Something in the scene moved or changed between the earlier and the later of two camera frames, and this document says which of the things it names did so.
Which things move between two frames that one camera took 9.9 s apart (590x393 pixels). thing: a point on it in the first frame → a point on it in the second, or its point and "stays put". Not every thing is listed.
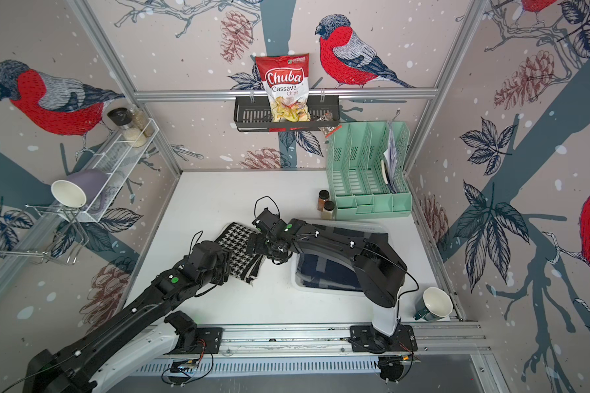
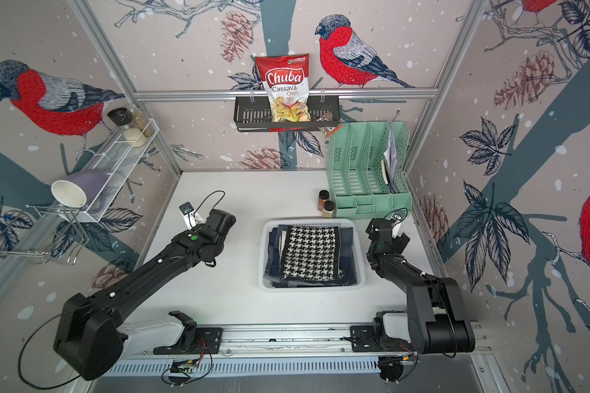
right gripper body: (264, 247) → (398, 243)
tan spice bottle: (327, 214) stays put
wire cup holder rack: (56, 232) stays put
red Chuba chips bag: (286, 77) stays put
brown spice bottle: (324, 196) stays put
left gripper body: (219, 274) → (220, 246)
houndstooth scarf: (243, 265) → (309, 252)
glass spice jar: (142, 121) stays put
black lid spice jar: (124, 119) stays put
